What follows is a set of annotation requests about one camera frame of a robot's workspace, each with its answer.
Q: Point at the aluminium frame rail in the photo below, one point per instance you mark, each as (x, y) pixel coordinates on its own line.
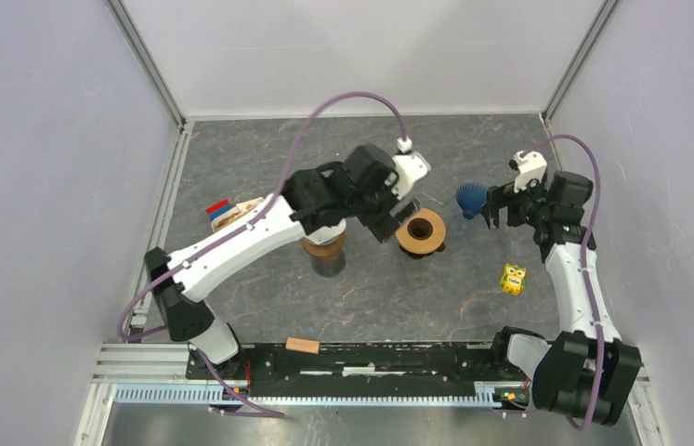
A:
(140, 373)

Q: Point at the yellow owl block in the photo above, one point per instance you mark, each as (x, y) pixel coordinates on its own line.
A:
(513, 280)

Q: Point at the wooden rectangular block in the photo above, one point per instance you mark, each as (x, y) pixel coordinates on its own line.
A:
(303, 345)

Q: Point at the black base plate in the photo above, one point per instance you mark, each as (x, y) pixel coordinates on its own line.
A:
(337, 370)

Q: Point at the blue glass dripper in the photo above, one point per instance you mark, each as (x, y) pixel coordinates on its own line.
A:
(471, 197)

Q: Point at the brown glass dripper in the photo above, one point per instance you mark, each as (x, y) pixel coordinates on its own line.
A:
(417, 256)

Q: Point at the red blue block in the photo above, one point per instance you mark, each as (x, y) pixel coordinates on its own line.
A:
(218, 209)

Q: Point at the white paper coffee filter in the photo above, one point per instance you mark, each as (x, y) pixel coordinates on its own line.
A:
(325, 235)

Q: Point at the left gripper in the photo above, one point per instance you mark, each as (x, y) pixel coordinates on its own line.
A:
(383, 222)

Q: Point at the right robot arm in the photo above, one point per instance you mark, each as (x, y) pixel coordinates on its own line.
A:
(587, 372)

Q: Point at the coffee filter box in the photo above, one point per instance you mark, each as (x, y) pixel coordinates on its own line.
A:
(238, 210)

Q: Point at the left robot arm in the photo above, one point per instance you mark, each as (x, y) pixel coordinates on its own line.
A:
(314, 204)

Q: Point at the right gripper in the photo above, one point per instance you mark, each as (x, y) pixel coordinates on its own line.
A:
(503, 196)

